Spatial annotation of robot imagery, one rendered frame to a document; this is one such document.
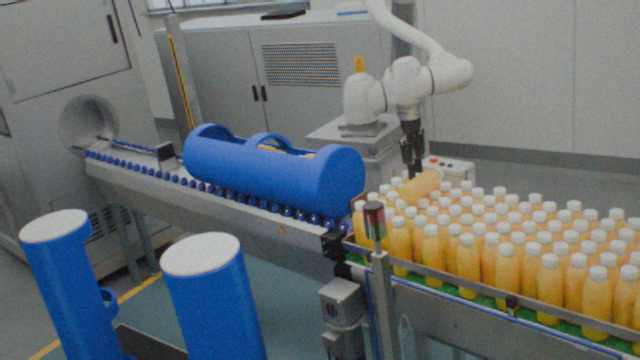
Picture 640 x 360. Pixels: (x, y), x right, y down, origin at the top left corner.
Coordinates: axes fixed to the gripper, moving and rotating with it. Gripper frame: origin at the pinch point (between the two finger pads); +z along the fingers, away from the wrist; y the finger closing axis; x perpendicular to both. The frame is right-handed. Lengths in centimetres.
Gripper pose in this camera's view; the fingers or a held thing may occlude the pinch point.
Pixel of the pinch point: (415, 169)
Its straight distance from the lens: 219.1
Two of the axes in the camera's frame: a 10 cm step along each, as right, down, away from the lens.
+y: -6.7, 3.8, -6.3
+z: 1.5, 9.1, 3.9
